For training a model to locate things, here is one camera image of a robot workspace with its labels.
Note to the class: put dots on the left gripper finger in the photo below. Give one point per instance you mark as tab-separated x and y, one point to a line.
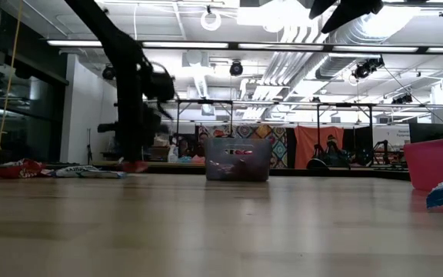
137	148
125	148

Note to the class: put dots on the grey translucent plastic bin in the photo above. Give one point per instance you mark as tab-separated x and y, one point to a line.
238	165

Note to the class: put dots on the black ceiling spotlight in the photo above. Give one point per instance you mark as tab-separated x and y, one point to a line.
236	68
402	99
367	68
108	73

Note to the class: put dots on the black monitor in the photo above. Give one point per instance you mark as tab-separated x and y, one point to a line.
427	132

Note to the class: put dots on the silver ventilation duct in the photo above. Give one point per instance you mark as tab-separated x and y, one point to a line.
344	63

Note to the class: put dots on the person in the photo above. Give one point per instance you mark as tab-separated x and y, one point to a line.
202	144

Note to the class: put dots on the black aluminium table frame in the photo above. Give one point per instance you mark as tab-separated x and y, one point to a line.
360	172

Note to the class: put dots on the red Skittles packet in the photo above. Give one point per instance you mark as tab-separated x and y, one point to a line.
21	169
135	167
238	152

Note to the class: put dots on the black metal rig frame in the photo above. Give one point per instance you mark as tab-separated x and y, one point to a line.
344	104
204	102

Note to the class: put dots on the orange hanging cloth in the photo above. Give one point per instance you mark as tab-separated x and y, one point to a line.
314	142

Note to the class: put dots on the red plastic bin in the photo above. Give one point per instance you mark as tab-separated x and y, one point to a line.
437	161

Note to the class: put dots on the black curved bracket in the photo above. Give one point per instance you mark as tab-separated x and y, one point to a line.
317	164

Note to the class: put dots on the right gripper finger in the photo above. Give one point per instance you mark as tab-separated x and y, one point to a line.
319	7
352	15

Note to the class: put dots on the overhead light bar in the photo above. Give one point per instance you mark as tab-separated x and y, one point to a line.
283	46

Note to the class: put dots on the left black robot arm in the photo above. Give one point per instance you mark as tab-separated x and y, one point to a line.
106	31

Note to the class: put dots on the thin black stand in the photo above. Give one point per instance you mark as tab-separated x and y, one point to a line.
89	146

